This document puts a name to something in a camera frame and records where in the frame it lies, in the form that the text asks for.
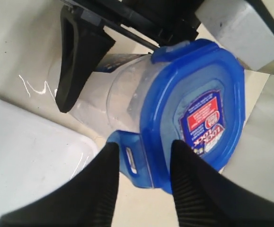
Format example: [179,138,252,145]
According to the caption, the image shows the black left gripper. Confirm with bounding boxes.
[64,0,203,50]

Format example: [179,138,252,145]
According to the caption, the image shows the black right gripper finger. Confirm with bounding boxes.
[0,142,119,227]
[55,6,115,113]
[171,140,274,227]

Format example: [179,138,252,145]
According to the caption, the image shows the clear tall plastic container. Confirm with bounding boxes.
[45,53,166,142]

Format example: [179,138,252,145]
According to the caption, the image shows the blue plastic lid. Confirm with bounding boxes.
[108,39,246,193]

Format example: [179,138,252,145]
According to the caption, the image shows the white rectangular plastic tray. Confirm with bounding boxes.
[0,100,98,215]

